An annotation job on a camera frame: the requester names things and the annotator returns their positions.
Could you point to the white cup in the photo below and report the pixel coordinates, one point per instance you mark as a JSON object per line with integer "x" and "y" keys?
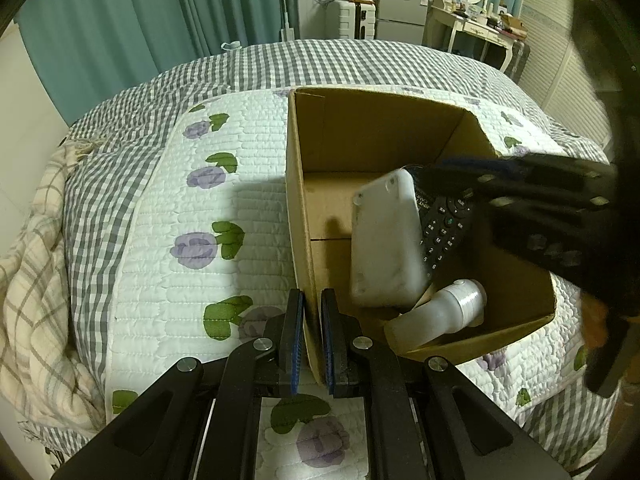
{"x": 231, "y": 45}

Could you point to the white dressing table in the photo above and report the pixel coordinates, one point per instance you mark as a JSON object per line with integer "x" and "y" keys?
{"x": 475, "y": 27}

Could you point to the cream plaid blanket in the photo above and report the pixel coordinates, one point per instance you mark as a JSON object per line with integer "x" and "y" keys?
{"x": 35, "y": 285}

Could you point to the wide green curtain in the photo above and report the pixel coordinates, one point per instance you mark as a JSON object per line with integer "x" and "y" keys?
{"x": 150, "y": 20}

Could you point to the grey small fridge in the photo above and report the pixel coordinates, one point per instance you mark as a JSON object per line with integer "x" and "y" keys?
{"x": 402, "y": 15}

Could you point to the brown cardboard box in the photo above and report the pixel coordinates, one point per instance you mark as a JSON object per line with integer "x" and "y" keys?
{"x": 360, "y": 130}

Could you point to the brown small box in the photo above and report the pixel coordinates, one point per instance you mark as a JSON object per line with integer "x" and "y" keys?
{"x": 514, "y": 24}

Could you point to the white floral quilt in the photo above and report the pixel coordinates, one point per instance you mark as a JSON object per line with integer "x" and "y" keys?
{"x": 240, "y": 270}

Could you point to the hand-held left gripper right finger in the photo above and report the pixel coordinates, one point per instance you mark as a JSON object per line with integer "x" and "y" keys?
{"x": 330, "y": 345}

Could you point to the black remote control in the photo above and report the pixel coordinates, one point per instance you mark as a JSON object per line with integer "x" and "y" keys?
{"x": 442, "y": 240}

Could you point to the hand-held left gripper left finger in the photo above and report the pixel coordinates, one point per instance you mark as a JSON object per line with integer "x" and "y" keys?
{"x": 295, "y": 345}

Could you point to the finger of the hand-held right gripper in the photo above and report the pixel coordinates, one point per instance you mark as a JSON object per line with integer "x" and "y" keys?
{"x": 525, "y": 172}
{"x": 545, "y": 230}

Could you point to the white louvred wardrobe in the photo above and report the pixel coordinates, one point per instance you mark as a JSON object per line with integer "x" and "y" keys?
{"x": 550, "y": 60}

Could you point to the white cylindrical device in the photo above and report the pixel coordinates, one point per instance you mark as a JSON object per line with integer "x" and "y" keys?
{"x": 440, "y": 310}

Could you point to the person's right hand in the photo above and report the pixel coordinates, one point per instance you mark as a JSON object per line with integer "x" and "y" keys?
{"x": 595, "y": 320}

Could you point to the white rectangular device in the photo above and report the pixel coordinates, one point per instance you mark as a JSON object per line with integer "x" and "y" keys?
{"x": 385, "y": 245}

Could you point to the white pole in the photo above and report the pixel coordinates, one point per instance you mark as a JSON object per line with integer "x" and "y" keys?
{"x": 285, "y": 10}

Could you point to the white suitcase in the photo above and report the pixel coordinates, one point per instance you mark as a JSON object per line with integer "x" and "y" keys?
{"x": 350, "y": 17}

